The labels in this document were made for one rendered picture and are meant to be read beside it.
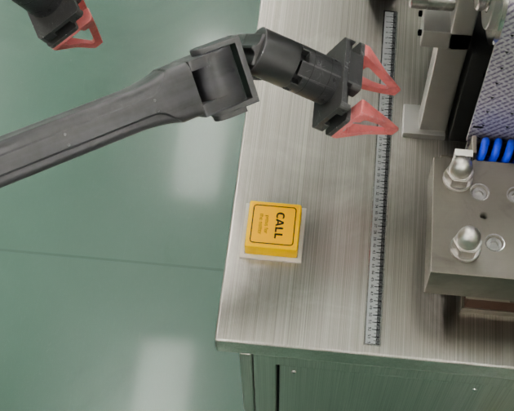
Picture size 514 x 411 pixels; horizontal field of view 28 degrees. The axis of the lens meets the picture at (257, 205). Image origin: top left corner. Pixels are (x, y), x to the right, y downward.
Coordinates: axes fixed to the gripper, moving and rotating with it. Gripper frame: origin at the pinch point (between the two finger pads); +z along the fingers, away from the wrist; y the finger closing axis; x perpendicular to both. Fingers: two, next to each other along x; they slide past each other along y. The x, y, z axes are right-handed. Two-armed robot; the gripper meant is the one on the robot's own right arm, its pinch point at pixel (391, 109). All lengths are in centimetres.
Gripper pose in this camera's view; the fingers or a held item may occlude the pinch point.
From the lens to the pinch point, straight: 128.1
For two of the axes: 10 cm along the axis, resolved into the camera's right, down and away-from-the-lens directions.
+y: -1.1, 8.7, -4.8
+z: 8.7, 3.2, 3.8
